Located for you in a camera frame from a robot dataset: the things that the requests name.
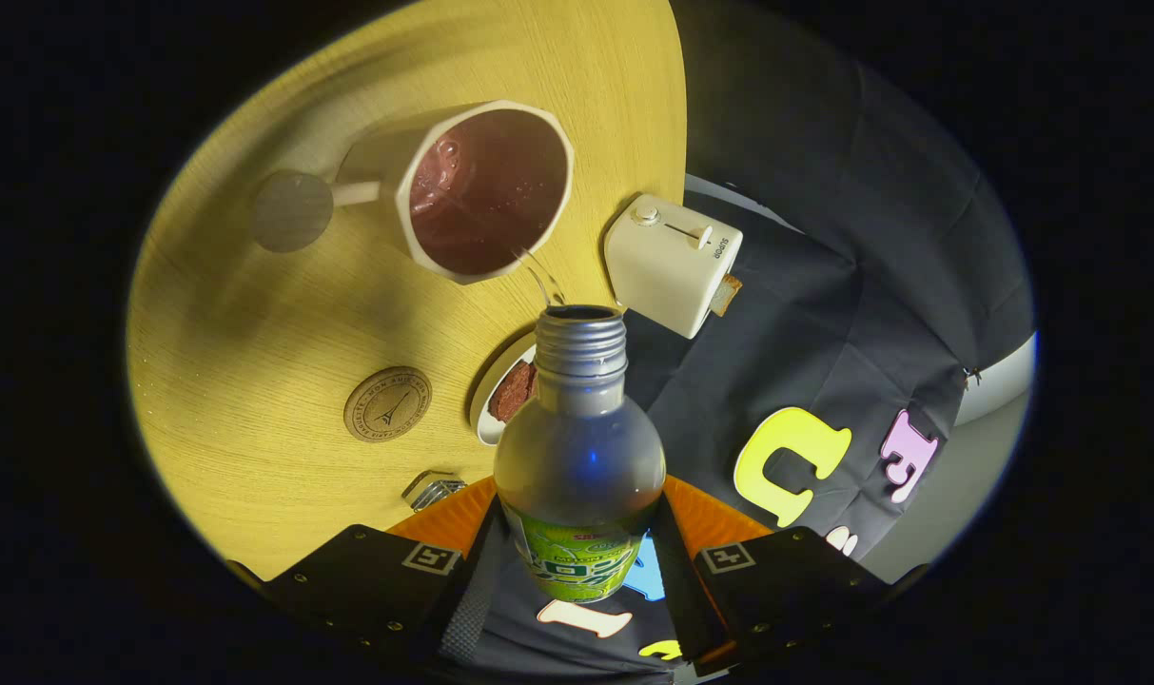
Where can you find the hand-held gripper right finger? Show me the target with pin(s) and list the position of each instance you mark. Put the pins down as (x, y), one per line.
(683, 590)

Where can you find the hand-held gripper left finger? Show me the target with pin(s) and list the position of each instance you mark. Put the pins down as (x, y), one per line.
(458, 609)

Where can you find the silver bottle with green label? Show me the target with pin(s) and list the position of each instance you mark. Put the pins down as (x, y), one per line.
(579, 447)

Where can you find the round brown coaster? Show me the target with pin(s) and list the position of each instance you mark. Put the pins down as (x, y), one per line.
(387, 404)

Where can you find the white round plate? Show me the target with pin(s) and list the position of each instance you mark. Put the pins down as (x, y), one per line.
(486, 419)

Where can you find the reddish brown food pieces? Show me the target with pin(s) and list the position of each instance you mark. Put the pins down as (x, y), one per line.
(515, 392)

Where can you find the toast slice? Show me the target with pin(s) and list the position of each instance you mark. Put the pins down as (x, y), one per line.
(726, 295)

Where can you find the cream toaster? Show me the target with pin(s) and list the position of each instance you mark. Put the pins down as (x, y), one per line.
(667, 271)

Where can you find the black backdrop cloth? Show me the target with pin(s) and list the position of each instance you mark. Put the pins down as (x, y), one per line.
(805, 285)

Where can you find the wooden table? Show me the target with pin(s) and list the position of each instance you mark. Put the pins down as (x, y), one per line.
(253, 333)

